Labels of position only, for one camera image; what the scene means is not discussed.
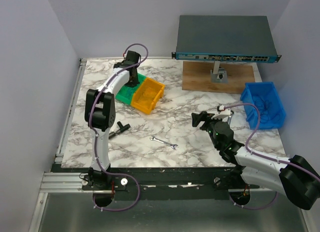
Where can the yellow plastic bin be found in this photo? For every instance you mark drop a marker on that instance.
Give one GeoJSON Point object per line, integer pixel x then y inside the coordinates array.
{"type": "Point", "coordinates": [147, 96]}

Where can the wooden board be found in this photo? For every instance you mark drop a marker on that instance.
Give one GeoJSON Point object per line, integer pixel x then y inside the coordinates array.
{"type": "Point", "coordinates": [196, 77]}

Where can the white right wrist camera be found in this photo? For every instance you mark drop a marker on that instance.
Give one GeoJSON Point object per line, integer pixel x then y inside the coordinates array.
{"type": "Point", "coordinates": [222, 112]}

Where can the blue plastic bin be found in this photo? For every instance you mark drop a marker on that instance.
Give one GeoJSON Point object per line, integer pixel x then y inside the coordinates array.
{"type": "Point", "coordinates": [267, 106]}

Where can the silver open-end wrench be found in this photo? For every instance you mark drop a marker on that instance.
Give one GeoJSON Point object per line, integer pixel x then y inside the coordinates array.
{"type": "Point", "coordinates": [173, 146]}

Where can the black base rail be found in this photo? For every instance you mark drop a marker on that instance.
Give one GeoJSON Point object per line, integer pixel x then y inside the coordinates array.
{"type": "Point", "coordinates": [165, 184]}

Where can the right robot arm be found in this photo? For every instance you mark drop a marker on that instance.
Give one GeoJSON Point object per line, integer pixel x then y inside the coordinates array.
{"type": "Point", "coordinates": [293, 177]}

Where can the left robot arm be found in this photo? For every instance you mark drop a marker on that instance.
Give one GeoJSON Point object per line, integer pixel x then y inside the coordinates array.
{"type": "Point", "coordinates": [100, 110]}

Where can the green plastic bin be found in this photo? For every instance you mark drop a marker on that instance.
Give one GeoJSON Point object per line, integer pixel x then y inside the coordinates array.
{"type": "Point", "coordinates": [126, 93]}

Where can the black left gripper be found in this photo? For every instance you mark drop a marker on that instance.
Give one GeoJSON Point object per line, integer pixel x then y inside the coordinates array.
{"type": "Point", "coordinates": [134, 82]}

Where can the black socket T-handle tool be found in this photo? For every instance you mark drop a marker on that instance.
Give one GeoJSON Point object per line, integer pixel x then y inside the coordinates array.
{"type": "Point", "coordinates": [121, 128]}

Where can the network switch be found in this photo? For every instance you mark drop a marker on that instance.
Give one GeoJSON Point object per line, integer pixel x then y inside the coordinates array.
{"type": "Point", "coordinates": [225, 38]}

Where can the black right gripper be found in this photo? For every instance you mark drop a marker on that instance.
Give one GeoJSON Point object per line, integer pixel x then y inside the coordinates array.
{"type": "Point", "coordinates": [202, 116]}

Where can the grey metal stand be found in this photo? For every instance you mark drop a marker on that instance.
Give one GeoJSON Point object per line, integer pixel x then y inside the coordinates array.
{"type": "Point", "coordinates": [218, 74]}

